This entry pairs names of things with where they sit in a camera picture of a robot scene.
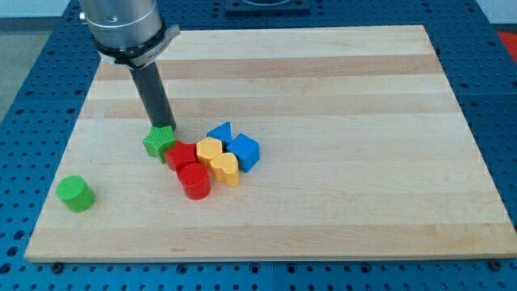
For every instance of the blue cube block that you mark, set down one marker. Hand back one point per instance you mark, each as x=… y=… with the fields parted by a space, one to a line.
x=246 y=151

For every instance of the red star block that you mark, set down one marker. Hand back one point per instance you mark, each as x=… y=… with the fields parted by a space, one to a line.
x=180 y=155

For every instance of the green cylinder block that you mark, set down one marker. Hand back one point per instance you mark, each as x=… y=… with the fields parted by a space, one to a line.
x=75 y=193

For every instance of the yellow hexagon block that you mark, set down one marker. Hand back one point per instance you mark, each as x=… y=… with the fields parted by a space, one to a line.
x=207 y=149

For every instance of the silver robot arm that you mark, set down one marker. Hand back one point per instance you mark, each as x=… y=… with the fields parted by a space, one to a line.
x=128 y=32

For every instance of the green star block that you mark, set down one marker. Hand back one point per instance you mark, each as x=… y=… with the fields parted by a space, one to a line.
x=158 y=141

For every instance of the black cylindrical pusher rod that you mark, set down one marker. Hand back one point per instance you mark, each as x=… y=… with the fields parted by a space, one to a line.
x=153 y=96

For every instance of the blue triangle block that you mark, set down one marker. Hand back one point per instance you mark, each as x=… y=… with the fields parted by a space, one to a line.
x=223 y=133

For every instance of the yellow heart block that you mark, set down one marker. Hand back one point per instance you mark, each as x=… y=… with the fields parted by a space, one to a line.
x=225 y=169

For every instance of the red cylinder block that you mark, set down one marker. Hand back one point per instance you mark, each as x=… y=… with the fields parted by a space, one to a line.
x=195 y=181

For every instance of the wooden board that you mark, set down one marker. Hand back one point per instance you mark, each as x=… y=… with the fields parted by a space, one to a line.
x=365 y=154

